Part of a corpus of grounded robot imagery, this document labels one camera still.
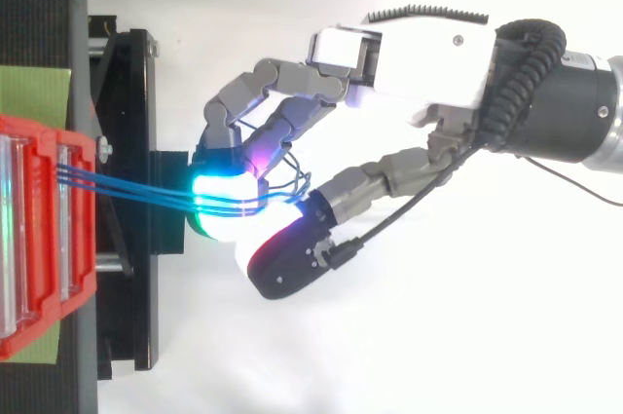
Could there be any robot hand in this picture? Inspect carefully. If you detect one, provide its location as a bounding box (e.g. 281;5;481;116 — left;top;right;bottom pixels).
187;4;498;300

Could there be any blue cable bundle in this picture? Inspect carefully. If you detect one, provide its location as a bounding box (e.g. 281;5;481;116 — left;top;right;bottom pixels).
56;133;312;215

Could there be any black stand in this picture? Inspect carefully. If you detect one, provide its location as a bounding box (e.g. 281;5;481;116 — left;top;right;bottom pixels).
0;0;189;414

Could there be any red bin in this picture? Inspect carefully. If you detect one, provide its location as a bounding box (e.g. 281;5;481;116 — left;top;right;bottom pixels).
0;113;98;362

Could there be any black coiled cable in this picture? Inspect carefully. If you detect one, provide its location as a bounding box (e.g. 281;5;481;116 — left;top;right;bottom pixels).
480;19;568;150

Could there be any thin black cable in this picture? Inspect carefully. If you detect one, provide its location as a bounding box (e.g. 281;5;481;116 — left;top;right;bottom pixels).
324;140;623;270

